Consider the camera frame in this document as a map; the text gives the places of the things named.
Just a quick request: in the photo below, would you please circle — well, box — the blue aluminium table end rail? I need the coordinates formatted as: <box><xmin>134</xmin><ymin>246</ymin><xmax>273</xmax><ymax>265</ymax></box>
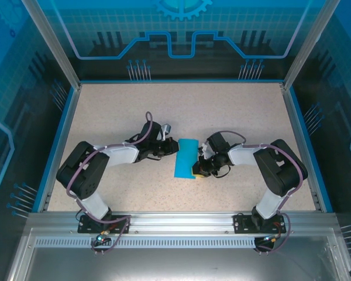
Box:
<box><xmin>78</xmin><ymin>78</ymin><xmax>285</xmax><ymax>85</ymax></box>

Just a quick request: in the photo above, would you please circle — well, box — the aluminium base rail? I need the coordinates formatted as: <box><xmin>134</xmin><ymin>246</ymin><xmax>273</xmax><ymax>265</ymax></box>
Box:
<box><xmin>27</xmin><ymin>211</ymin><xmax>339</xmax><ymax>235</ymax></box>

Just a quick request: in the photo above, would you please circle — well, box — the left arm cable connector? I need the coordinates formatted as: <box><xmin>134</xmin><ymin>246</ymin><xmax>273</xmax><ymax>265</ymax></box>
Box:
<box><xmin>94</xmin><ymin>229</ymin><xmax>111</xmax><ymax>244</ymax></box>

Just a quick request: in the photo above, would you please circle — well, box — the metal sheet tray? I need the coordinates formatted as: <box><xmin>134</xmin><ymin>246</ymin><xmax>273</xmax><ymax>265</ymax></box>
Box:
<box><xmin>5</xmin><ymin>227</ymin><xmax>351</xmax><ymax>281</ymax></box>

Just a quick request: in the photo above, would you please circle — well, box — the aluminium frame post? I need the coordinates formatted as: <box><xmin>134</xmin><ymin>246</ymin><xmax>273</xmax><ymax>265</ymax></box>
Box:
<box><xmin>282</xmin><ymin>0</ymin><xmax>342</xmax><ymax>90</ymax></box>
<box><xmin>22</xmin><ymin>0</ymin><xmax>82</xmax><ymax>90</ymax></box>

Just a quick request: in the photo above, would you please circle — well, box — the right arm cable connector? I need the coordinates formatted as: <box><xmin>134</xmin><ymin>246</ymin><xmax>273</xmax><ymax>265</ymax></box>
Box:
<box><xmin>259</xmin><ymin>234</ymin><xmax>281</xmax><ymax>244</ymax></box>

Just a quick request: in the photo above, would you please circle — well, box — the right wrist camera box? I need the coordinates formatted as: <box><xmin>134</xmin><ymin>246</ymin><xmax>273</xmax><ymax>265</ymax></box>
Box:
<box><xmin>198</xmin><ymin>142</ymin><xmax>213</xmax><ymax>160</ymax></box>

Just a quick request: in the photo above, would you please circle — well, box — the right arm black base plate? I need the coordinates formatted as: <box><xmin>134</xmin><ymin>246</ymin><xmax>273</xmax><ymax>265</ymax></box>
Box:
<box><xmin>233</xmin><ymin>213</ymin><xmax>287</xmax><ymax>234</ymax></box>

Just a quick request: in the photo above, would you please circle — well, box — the slotted aluminium cable duct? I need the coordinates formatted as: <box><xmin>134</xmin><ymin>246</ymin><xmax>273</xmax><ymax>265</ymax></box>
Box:
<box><xmin>34</xmin><ymin>237</ymin><xmax>258</xmax><ymax>248</ymax></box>

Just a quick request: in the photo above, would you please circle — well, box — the blue paper sheet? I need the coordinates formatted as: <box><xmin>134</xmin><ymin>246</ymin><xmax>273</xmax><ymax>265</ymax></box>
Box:
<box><xmin>173</xmin><ymin>138</ymin><xmax>200</xmax><ymax>179</ymax></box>

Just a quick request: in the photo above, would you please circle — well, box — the arm cable connector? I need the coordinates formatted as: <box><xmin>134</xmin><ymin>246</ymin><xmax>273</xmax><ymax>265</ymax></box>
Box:
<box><xmin>94</xmin><ymin>229</ymin><xmax>111</xmax><ymax>244</ymax></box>
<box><xmin>259</xmin><ymin>234</ymin><xmax>281</xmax><ymax>244</ymax></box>

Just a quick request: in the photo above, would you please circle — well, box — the blue aluminium table side rail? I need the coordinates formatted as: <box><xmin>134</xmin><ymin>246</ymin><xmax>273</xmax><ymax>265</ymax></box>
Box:
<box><xmin>32</xmin><ymin>84</ymin><xmax>82</xmax><ymax>213</ymax></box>
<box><xmin>280</xmin><ymin>83</ymin><xmax>335</xmax><ymax>214</ymax></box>

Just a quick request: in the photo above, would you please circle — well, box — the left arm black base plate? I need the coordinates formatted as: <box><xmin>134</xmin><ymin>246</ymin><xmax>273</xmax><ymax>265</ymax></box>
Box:
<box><xmin>77</xmin><ymin>214</ymin><xmax>132</xmax><ymax>234</ymax></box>

